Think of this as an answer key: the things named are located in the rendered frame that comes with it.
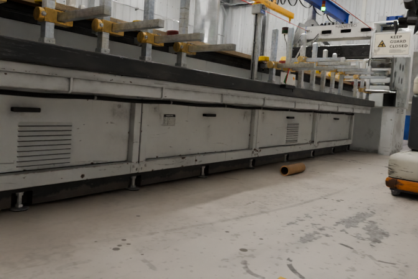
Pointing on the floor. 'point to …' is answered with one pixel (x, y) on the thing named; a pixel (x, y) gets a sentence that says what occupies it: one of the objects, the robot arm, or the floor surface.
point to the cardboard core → (292, 169)
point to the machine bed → (142, 127)
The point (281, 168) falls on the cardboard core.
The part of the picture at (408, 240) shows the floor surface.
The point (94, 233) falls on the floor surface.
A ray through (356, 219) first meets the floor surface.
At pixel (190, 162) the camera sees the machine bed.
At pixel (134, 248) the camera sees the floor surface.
